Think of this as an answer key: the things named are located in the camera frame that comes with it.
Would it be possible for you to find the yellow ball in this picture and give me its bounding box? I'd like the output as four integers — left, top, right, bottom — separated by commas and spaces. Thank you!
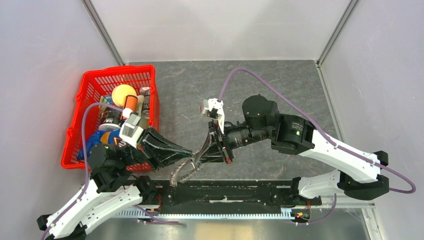
111, 84, 137, 107

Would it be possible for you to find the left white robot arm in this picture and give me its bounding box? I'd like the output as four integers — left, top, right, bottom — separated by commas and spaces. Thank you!
37, 126, 194, 240

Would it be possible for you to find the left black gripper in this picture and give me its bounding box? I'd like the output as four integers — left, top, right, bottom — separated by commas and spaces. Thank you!
120, 124, 195, 171

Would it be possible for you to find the colourful small box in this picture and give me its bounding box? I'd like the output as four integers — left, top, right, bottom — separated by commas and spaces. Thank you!
98, 94, 114, 111

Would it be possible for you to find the red plastic basket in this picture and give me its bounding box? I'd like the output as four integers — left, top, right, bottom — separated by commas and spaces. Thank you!
61, 64, 160, 169

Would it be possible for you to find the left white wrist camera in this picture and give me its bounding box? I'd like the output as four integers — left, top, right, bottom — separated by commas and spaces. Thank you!
119, 108, 144, 148

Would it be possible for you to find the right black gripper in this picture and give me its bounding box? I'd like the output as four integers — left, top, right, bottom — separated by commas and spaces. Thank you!
194, 117, 272, 165

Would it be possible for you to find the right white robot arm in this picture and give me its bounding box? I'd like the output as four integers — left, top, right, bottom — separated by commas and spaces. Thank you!
192, 94, 389, 205

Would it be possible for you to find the blue Doritos chip bag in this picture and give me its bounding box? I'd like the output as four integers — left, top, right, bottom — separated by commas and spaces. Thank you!
85, 129, 128, 157

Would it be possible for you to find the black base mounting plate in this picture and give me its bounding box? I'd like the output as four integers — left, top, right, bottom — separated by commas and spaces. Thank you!
134, 176, 322, 215

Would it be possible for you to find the black can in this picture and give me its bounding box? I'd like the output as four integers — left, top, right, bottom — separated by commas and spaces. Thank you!
98, 107, 122, 132

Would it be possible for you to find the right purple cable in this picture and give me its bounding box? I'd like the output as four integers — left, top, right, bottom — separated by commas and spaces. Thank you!
217, 67, 417, 194

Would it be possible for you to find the clear green bottle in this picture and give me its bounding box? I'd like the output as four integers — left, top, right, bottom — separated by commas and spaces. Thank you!
137, 86, 151, 129

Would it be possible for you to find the orange cylinder bottle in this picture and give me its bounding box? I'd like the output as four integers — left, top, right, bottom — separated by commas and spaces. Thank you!
122, 95, 138, 117

